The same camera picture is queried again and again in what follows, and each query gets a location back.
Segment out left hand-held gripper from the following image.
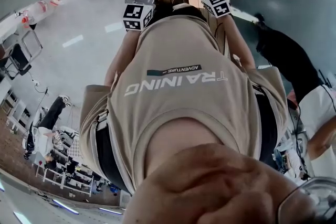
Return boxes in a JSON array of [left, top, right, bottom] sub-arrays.
[[122, 0, 159, 32]]

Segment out person's left forearm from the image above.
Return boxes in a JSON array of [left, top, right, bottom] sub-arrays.
[[103, 30, 140, 87]]

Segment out person's right forearm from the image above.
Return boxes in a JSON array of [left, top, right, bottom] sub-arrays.
[[223, 14, 257, 70]]

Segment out person's right shoe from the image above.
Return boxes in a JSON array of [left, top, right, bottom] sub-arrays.
[[171, 0, 187, 10]]

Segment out group of clear water jugs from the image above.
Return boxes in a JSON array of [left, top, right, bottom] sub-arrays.
[[14, 0, 93, 30]]

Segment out person's beige shirt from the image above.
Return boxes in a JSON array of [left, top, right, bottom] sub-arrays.
[[78, 15, 289, 196]]

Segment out metal framed black folding chair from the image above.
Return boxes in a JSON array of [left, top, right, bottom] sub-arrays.
[[0, 30, 43, 80]]

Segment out checkered calibration board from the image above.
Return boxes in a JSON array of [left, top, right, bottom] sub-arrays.
[[67, 138, 81, 160]]

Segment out person's face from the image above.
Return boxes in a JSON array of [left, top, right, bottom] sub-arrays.
[[123, 143, 316, 224]]

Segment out person's eyeglasses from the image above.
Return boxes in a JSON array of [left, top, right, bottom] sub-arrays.
[[277, 177, 336, 224]]

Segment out black shoulder strap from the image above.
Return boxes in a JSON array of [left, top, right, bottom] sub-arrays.
[[256, 91, 278, 163], [94, 123, 124, 189]]

